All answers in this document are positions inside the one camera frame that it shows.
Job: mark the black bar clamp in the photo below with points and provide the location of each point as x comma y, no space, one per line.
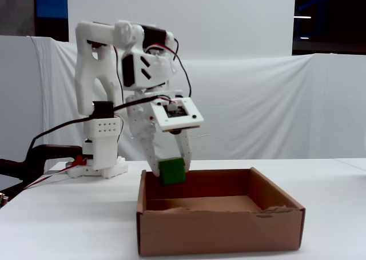
57,151

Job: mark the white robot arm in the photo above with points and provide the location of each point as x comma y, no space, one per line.
85,71

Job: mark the white draped cloth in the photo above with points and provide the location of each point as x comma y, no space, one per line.
257,100

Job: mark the white partition panel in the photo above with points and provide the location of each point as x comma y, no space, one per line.
17,85

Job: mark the green cube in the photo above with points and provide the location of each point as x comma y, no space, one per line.
171,171

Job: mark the brown cardboard box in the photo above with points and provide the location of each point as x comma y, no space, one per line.
217,231

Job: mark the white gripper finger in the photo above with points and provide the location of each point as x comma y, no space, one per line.
184,151
143,134

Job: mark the small metal connector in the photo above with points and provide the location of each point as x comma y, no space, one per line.
3,198

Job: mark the dark glass window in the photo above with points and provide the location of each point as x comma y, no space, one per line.
328,3
51,3

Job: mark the white backdrop board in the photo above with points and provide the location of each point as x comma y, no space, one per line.
228,14

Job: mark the white wrist camera plate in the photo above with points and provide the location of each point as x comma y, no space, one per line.
183,120

